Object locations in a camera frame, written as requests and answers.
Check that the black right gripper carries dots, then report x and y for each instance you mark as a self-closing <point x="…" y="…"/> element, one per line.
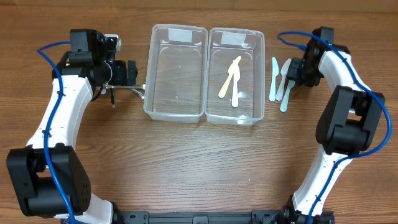
<point x="295" y="70"/>

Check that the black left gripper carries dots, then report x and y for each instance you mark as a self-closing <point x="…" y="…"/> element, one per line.
<point x="132" y="72"/>

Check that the grey white plastic knife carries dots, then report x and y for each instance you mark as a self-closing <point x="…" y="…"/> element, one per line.
<point x="283" y="72"/>

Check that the light blue plastic knife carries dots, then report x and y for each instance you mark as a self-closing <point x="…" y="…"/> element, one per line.
<point x="275" y="72"/>

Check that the pale green plastic knife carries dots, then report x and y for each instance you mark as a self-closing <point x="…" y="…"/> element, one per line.
<point x="285" y="100"/>

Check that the yellow plastic knife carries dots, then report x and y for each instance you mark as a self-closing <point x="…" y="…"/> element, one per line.
<point x="225" y="86"/>

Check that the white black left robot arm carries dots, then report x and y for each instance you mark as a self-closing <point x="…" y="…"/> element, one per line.
<point x="48" y="178"/>

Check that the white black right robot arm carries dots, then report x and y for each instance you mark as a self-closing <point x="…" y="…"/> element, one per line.
<point x="355" y="123"/>

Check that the left clear plastic container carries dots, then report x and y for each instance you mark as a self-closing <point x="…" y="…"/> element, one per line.
<point x="176" y="71"/>

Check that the clear plastic container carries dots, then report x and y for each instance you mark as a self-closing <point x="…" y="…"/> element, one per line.
<point x="225" y="45"/>
<point x="176" y="71"/>

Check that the right clear plastic container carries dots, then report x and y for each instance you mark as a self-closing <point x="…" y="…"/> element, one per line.
<point x="225" y="45"/>

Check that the silver metal fork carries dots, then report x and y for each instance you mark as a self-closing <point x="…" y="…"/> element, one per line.
<point x="139" y="87"/>
<point x="138" y="93"/>

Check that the black handled metal fork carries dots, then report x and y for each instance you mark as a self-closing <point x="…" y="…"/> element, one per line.
<point x="113" y="98"/>

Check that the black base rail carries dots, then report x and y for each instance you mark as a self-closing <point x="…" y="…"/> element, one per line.
<point x="253" y="217"/>

